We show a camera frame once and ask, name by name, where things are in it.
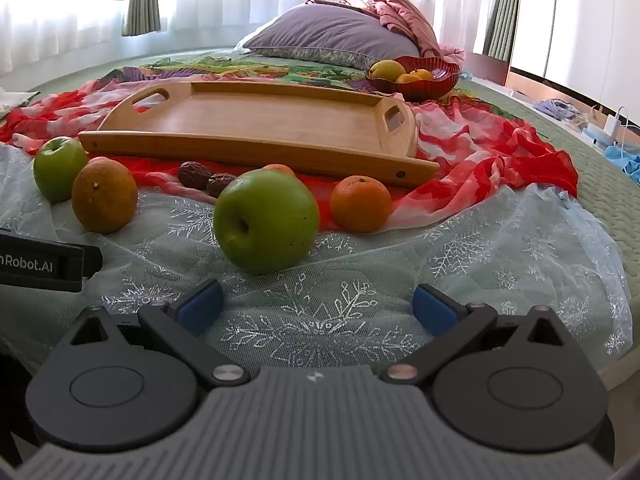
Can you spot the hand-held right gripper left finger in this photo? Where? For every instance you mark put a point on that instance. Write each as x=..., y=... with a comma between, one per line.
x=200, y=307

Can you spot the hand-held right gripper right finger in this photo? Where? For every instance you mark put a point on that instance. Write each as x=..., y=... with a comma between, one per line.
x=434, y=310

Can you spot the large brownish orange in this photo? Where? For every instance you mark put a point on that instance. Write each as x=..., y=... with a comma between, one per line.
x=102, y=195

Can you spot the green apple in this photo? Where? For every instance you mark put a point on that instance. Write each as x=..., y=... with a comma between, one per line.
x=57, y=165
x=270, y=220

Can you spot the dried red date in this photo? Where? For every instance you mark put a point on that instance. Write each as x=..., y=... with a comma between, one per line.
x=192, y=174
x=220, y=185

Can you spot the small tangerine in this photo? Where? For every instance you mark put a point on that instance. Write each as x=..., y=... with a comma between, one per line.
x=360, y=203
x=279, y=169

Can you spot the wooden serving tray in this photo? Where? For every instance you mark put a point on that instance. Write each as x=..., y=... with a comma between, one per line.
x=260, y=120

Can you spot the snowflake tulle cloth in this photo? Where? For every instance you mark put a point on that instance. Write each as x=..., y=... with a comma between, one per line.
x=450, y=260

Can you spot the red and white scarf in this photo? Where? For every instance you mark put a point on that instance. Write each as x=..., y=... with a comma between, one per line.
x=475, y=150

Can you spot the red glass bowl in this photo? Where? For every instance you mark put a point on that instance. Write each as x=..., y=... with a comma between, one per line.
x=425, y=89

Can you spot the small orange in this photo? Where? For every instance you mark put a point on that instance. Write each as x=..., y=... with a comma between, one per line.
x=407, y=79
x=424, y=74

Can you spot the lavender cloth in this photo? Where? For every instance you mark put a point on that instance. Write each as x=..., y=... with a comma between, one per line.
x=555, y=109

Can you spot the light blue box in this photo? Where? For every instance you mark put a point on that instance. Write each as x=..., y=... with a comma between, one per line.
x=597, y=136

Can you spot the colourful printed cloth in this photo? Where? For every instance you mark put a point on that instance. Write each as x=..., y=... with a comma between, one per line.
x=225, y=67

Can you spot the blue cloth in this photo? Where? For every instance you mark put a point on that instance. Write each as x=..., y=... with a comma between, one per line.
x=625, y=160

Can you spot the yellow mango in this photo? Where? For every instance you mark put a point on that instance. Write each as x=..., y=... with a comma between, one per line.
x=386, y=70

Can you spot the brown wooden headboard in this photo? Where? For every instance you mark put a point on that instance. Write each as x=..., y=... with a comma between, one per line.
x=487, y=67

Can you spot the pink quilt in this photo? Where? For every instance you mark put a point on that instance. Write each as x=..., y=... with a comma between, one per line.
x=400, y=15

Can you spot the purple pillow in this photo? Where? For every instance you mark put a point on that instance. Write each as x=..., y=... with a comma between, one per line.
x=325, y=30

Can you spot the white wardrobe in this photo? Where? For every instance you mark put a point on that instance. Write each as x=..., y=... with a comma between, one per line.
x=575, y=20

